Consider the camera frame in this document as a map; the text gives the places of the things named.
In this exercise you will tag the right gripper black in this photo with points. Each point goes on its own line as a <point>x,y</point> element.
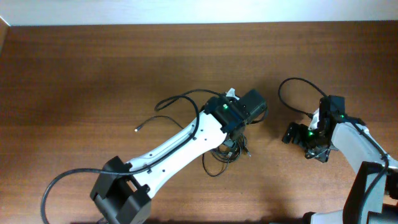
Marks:
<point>298,138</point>

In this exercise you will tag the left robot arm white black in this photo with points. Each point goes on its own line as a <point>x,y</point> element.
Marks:
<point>124,192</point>

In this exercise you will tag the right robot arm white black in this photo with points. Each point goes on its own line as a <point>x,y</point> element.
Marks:
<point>376,171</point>

